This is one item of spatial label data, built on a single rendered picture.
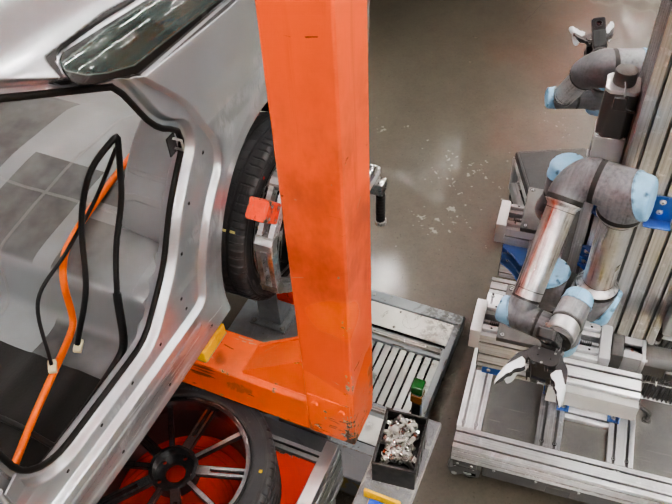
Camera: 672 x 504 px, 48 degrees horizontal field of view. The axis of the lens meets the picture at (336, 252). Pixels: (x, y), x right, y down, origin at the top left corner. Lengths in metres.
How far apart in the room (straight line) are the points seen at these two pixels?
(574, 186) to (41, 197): 1.70
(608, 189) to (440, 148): 2.44
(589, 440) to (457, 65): 2.80
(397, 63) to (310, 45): 3.59
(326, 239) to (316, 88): 0.42
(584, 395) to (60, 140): 1.97
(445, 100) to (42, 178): 2.66
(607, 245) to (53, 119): 2.01
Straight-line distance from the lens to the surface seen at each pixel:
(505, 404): 2.98
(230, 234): 2.44
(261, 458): 2.51
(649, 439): 3.03
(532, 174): 3.68
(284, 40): 1.47
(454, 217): 3.91
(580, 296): 1.95
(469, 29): 5.40
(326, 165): 1.61
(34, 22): 1.78
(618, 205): 1.98
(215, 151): 2.22
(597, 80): 2.42
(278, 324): 3.15
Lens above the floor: 2.69
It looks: 46 degrees down
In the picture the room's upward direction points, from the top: 4 degrees counter-clockwise
